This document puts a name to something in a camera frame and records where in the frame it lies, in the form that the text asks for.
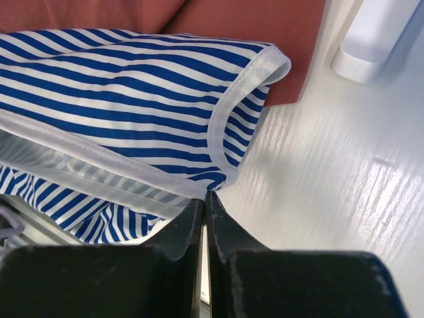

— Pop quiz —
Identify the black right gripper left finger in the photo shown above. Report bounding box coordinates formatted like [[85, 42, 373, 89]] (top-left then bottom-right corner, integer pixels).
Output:
[[1, 199, 203, 317]]

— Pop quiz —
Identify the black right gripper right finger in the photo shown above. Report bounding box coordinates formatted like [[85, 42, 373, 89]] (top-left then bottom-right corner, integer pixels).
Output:
[[205, 191, 407, 317]]

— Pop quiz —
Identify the blue white striped tank top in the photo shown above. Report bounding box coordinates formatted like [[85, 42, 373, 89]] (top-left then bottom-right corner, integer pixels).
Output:
[[1, 28, 292, 244]]

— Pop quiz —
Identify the purple plastic hanger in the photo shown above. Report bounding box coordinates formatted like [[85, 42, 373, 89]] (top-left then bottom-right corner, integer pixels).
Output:
[[1, 205, 25, 249]]

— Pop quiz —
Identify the red tank top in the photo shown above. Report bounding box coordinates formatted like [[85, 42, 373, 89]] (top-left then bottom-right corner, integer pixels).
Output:
[[1, 0, 326, 106]]

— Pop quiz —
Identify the metal clothes rack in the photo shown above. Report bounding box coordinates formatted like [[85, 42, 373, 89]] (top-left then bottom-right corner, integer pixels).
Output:
[[330, 0, 421, 83]]

